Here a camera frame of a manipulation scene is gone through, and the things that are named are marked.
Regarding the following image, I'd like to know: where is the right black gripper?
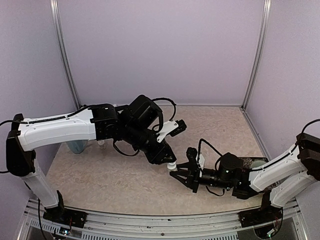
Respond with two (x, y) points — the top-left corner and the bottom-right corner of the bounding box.
(170, 162), (233, 194)

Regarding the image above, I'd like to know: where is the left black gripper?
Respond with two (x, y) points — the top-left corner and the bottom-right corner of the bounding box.
(122, 121), (177, 165)

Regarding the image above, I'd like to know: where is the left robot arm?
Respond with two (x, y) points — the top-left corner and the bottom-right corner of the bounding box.
(5, 95), (178, 223)

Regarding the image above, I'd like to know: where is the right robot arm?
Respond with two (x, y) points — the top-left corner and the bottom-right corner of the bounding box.
(170, 132), (320, 222)

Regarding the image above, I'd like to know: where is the black floral square plate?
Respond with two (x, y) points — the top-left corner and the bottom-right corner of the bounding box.
(241, 157), (279, 193)

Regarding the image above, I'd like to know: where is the pale green bowl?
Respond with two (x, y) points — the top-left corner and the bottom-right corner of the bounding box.
(250, 160), (267, 169)

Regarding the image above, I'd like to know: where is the light blue mug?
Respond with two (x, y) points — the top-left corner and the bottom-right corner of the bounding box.
(66, 140), (87, 154)

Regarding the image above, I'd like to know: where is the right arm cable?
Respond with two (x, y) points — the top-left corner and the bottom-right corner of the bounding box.
(198, 119), (320, 197)

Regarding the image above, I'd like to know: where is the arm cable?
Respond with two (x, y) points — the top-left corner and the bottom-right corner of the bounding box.
(198, 119), (320, 197)
(0, 97), (177, 157)

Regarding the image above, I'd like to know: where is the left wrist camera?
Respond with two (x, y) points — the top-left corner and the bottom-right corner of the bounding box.
(157, 119), (187, 143)

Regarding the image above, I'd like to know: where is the front aluminium rail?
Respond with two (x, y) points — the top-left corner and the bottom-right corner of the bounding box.
(16, 202), (308, 240)

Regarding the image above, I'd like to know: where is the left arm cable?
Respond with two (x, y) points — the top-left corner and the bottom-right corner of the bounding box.
(0, 97), (177, 157)

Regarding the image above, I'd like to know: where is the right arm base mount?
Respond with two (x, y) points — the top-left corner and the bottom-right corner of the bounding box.
(238, 206), (283, 228)

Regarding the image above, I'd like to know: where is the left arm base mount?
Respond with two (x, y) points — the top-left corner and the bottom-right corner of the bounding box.
(43, 207), (87, 229)

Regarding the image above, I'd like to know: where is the left aluminium frame post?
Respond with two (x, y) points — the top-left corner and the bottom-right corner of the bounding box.
(50, 0), (81, 109)

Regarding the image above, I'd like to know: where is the aluminium frame post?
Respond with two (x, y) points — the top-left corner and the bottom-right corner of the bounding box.
(50, 0), (81, 109)
(241, 0), (272, 112)

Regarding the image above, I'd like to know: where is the right aluminium frame post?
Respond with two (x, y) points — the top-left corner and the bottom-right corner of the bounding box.
(241, 0), (272, 112)

